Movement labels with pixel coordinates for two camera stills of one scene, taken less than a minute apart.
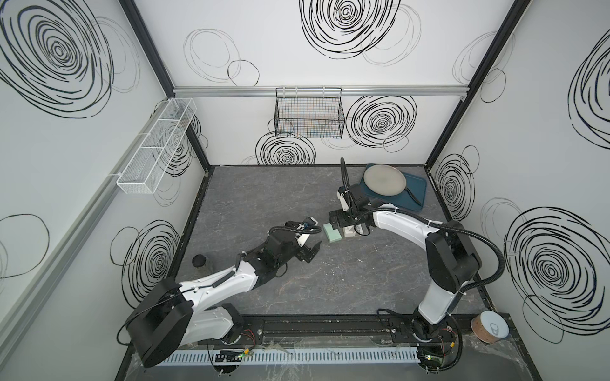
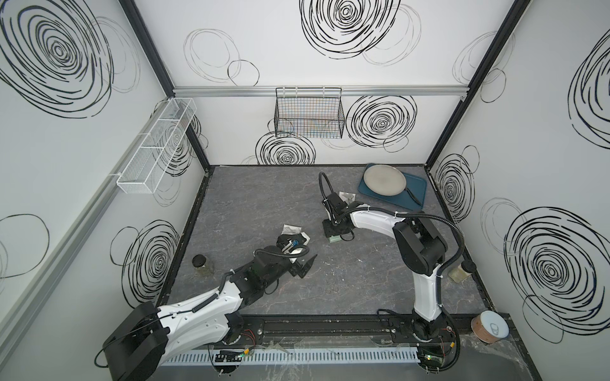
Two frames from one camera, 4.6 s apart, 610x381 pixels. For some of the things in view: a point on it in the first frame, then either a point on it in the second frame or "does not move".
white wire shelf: [143, 171] does not move
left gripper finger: [314, 251] -> [306, 267]
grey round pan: [388, 180] does not move
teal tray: [417, 184] does not move
